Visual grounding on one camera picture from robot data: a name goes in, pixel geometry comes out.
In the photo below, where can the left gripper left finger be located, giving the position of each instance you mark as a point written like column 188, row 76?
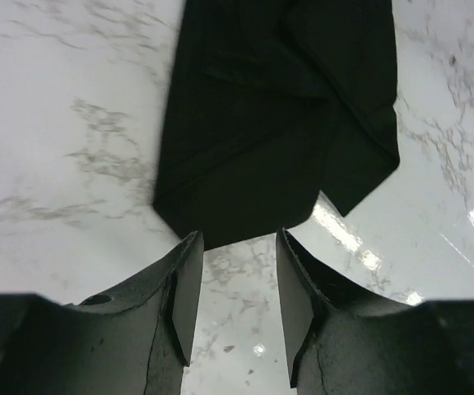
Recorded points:
column 134, row 338

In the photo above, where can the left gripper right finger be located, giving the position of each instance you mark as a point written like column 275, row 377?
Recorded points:
column 342, row 338

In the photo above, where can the black t shirt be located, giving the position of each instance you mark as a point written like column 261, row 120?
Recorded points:
column 271, row 104

